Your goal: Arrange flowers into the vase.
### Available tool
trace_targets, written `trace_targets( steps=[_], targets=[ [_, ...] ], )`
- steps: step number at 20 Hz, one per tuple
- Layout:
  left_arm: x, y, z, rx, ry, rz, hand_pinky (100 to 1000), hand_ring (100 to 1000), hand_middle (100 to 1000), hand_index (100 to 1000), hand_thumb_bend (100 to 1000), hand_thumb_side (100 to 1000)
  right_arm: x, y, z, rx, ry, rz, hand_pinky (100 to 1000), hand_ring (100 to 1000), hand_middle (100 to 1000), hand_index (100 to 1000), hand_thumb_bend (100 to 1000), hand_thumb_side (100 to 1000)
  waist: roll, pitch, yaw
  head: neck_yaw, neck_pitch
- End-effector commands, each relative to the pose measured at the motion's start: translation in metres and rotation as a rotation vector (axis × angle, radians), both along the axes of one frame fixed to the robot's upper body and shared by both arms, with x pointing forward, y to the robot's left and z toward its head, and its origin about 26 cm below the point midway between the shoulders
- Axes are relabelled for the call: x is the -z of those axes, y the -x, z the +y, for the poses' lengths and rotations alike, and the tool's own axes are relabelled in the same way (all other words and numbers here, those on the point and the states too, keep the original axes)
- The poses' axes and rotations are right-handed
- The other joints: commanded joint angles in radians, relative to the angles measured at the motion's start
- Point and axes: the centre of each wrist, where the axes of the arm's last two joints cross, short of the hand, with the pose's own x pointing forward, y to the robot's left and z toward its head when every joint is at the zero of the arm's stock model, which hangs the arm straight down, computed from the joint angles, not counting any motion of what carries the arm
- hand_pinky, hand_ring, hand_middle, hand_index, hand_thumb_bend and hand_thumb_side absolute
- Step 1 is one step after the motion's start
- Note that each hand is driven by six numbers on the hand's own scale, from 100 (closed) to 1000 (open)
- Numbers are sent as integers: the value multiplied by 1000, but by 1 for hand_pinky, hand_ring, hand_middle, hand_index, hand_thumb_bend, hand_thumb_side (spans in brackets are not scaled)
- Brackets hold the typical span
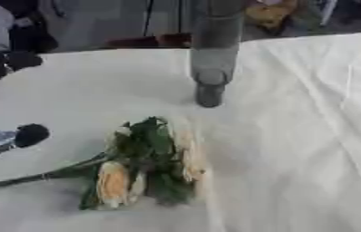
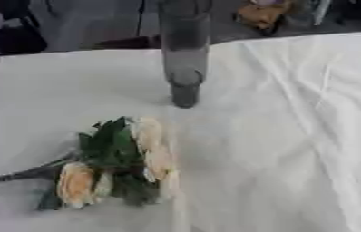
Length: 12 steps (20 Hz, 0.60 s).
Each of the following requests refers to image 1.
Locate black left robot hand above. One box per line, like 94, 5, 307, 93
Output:
12, 122, 53, 150

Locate black tripod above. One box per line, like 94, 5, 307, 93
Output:
141, 0, 184, 38

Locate dark red low object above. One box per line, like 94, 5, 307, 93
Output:
104, 32, 193, 49

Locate person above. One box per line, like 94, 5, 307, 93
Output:
0, 0, 62, 89

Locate artificial flower bunch green stems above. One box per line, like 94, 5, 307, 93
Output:
0, 115, 211, 211

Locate yellow orange bag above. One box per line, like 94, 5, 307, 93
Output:
244, 0, 300, 31

